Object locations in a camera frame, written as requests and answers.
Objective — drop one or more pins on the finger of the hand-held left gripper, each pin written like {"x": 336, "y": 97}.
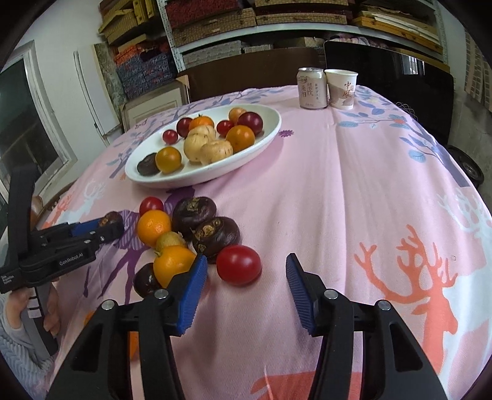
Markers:
{"x": 86, "y": 227}
{"x": 103, "y": 236}

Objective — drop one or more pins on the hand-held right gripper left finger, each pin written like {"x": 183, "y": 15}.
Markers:
{"x": 194, "y": 292}

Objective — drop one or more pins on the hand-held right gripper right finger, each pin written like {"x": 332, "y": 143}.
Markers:
{"x": 301, "y": 292}

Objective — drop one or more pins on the dark brown water chestnut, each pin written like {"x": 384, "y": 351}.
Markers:
{"x": 145, "y": 279}
{"x": 215, "y": 235}
{"x": 112, "y": 219}
{"x": 148, "y": 164}
{"x": 194, "y": 211}

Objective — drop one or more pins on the orange mandarin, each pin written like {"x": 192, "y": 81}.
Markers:
{"x": 175, "y": 266}
{"x": 168, "y": 159}
{"x": 240, "y": 138}
{"x": 201, "y": 122}
{"x": 153, "y": 227}

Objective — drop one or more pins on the small red cherry tomato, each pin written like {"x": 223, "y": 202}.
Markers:
{"x": 170, "y": 136}
{"x": 225, "y": 128}

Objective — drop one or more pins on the pale yellow round fruit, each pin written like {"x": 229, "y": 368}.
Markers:
{"x": 203, "y": 133}
{"x": 193, "y": 149}
{"x": 217, "y": 151}

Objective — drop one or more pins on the dark red plum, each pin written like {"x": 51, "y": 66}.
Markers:
{"x": 184, "y": 125}
{"x": 250, "y": 121}

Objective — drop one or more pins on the white oval plate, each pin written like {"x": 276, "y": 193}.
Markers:
{"x": 265, "y": 123}

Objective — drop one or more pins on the small yellow-orange fruit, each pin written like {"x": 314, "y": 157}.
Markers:
{"x": 236, "y": 114}

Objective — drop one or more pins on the person's left forearm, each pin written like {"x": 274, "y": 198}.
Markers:
{"x": 15, "y": 354}

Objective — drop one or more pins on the person's left hand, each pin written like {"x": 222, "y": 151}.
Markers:
{"x": 52, "y": 319}

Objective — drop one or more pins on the brown wooden chair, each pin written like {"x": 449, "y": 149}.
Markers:
{"x": 38, "y": 205}

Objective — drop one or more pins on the small yellow fruit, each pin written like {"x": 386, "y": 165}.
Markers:
{"x": 171, "y": 239}

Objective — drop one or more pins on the white framed window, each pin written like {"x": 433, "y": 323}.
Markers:
{"x": 23, "y": 127}

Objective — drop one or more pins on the pink printed tablecloth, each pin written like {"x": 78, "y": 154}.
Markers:
{"x": 346, "y": 192}

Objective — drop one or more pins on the wooden framed panel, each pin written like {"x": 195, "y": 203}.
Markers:
{"x": 153, "y": 105}

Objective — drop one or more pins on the grey marble slab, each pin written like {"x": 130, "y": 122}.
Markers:
{"x": 109, "y": 73}

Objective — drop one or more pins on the stack of blue patterned boxes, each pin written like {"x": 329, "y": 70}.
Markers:
{"x": 146, "y": 73}

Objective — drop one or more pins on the stack of orange patterned boxes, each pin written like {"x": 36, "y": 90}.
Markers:
{"x": 134, "y": 52}

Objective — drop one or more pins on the pink drink can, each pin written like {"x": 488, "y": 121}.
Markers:
{"x": 311, "y": 88}

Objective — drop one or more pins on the white paper cup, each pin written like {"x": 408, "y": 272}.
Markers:
{"x": 341, "y": 90}

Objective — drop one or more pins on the black caster wheel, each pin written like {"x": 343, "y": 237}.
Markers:
{"x": 472, "y": 169}

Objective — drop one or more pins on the pile of yellow cardboard boxes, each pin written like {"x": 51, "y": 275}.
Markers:
{"x": 127, "y": 19}

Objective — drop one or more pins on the brown board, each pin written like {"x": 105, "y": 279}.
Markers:
{"x": 238, "y": 73}

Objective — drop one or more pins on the stack of grey woven boxes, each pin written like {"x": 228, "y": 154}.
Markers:
{"x": 215, "y": 52}

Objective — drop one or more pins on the black screen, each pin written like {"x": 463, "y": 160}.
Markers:
{"x": 384, "y": 69}

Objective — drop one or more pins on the metal shelving unit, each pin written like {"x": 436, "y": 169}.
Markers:
{"x": 288, "y": 34}

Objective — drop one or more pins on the stack of yellow flat boxes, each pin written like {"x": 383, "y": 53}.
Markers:
{"x": 396, "y": 27}

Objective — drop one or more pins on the beige checked curtain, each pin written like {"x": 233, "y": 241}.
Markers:
{"x": 478, "y": 65}

